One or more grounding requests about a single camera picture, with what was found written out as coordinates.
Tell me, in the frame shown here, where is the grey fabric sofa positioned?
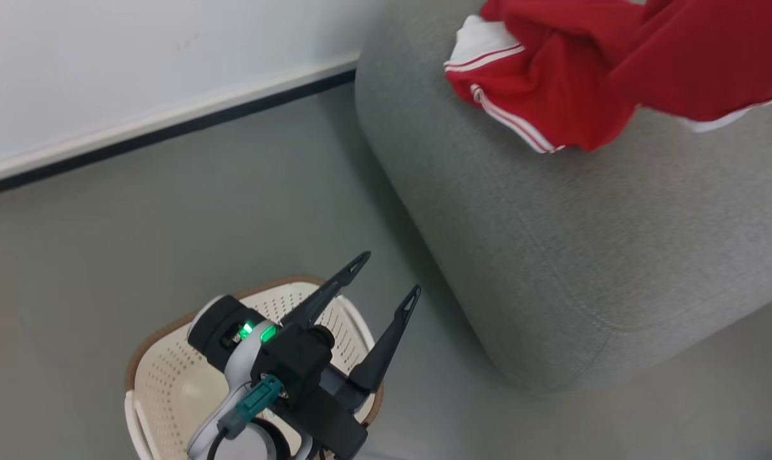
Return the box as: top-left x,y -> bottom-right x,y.
354,0 -> 772,394

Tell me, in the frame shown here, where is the red garment with white trim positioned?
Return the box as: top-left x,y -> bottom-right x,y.
443,0 -> 772,155

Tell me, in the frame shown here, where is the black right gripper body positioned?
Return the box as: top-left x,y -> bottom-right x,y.
286,369 -> 369,460

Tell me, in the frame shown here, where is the cream perforated laundry basket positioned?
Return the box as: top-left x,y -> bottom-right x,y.
124,276 -> 384,460

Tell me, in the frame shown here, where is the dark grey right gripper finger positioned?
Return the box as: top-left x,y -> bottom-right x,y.
280,250 -> 372,331
350,285 -> 421,393

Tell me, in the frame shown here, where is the black cable with teal connector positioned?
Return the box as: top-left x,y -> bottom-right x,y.
206,374 -> 285,460

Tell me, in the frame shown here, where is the white and black baseboard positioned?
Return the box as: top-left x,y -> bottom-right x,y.
0,54 -> 361,199

